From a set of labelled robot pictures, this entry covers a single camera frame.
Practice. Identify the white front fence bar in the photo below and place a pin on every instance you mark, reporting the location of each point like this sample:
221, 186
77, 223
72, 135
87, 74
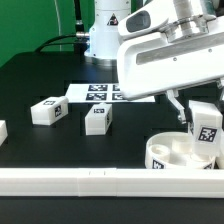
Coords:
84, 182

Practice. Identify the white left fence bar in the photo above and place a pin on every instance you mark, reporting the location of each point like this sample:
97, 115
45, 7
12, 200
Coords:
3, 131

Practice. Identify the white round stool seat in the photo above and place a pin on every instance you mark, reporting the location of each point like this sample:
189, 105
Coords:
172, 150

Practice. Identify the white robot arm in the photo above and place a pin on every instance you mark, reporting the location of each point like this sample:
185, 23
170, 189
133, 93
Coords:
104, 37

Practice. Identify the white marker sheet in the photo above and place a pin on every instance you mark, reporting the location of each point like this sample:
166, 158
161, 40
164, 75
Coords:
94, 93

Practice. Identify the white fence bar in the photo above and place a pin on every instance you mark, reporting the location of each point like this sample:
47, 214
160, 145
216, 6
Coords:
84, 182
3, 131

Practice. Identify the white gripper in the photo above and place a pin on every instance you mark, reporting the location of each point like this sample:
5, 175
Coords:
168, 45

